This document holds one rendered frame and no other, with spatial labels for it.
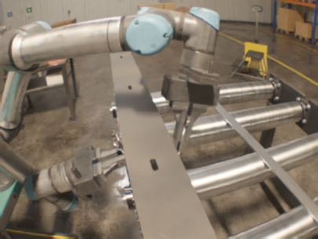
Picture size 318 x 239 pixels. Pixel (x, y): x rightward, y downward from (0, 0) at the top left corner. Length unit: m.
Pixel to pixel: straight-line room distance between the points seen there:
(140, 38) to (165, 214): 0.27
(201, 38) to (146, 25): 0.18
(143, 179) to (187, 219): 0.10
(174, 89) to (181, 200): 0.28
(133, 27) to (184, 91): 0.22
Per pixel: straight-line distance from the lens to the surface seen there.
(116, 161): 0.56
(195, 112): 0.59
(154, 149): 0.43
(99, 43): 0.45
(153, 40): 0.40
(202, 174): 0.75
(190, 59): 0.54
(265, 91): 1.46
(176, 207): 0.34
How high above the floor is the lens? 1.43
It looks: 31 degrees down
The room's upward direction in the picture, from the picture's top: 3 degrees counter-clockwise
